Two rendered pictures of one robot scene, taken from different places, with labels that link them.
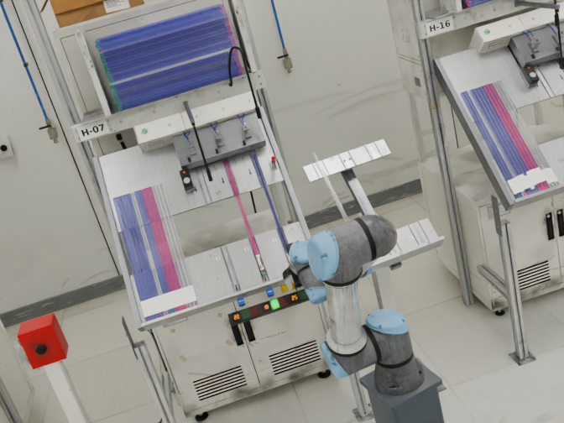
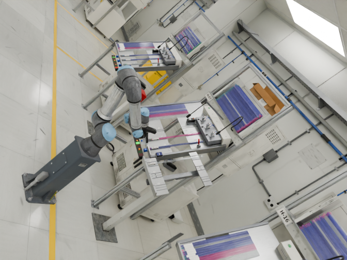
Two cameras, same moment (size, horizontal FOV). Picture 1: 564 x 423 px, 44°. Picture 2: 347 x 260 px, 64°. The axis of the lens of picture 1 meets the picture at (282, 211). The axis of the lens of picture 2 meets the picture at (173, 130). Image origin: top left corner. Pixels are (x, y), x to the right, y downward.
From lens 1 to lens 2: 197 cm
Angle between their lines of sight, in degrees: 49
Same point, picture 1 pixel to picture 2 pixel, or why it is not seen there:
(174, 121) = (214, 115)
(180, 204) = (181, 120)
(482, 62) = (270, 247)
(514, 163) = (203, 249)
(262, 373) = (122, 176)
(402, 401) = (77, 139)
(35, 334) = not seen: hidden behind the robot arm
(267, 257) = (157, 141)
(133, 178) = (192, 109)
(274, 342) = not seen: hidden behind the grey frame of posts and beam
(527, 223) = not seen: outside the picture
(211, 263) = (157, 126)
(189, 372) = (126, 149)
